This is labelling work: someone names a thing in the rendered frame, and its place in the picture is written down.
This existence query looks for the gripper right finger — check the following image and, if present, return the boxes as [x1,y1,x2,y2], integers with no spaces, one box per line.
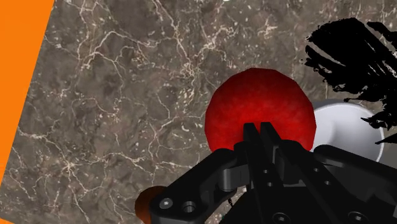
[260,122,397,224]

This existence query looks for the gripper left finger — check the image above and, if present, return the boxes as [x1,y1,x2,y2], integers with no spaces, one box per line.
[150,122,274,224]

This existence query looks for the white bowl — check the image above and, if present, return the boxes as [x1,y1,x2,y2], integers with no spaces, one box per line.
[311,99,386,164]

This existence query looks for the brown round object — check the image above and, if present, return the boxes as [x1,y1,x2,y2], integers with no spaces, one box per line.
[134,186,168,224]

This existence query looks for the red ball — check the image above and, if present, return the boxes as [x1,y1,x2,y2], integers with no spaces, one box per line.
[204,67,317,153]

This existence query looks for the black ragged object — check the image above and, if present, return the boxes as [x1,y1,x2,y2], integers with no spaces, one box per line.
[302,17,397,145]

